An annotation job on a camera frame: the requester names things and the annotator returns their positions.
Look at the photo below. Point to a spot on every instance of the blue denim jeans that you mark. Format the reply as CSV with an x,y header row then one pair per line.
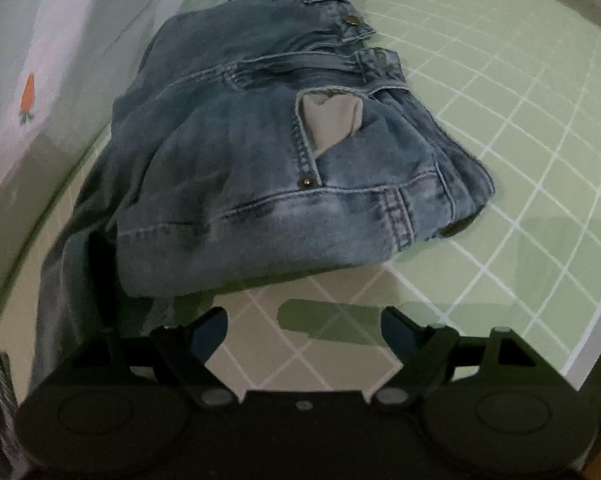
x,y
260,138

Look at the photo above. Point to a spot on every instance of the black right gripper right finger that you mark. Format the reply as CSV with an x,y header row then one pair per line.
x,y
425,353

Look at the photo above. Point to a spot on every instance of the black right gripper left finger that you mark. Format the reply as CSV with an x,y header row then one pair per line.
x,y
181,354

